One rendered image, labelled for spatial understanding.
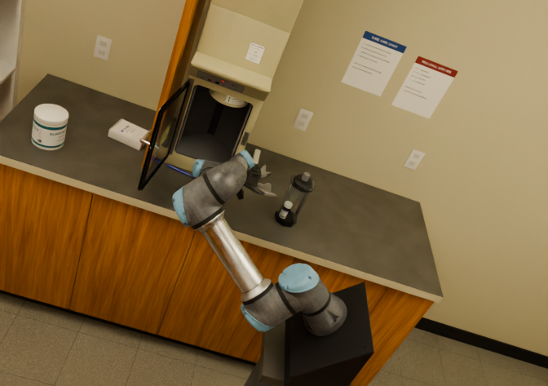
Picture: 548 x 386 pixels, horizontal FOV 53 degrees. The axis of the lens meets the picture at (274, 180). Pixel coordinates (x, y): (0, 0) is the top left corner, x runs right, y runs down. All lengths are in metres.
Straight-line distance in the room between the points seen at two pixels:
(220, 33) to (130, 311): 1.42
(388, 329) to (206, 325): 0.88
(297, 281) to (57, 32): 1.76
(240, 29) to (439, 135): 1.24
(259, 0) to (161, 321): 1.60
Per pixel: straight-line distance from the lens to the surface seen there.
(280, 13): 2.14
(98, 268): 2.67
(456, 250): 3.42
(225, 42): 2.21
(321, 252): 2.40
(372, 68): 2.70
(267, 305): 1.76
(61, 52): 2.93
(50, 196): 2.47
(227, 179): 1.68
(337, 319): 1.85
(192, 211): 1.70
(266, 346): 1.97
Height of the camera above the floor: 2.43
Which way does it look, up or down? 34 degrees down
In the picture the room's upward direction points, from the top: 24 degrees clockwise
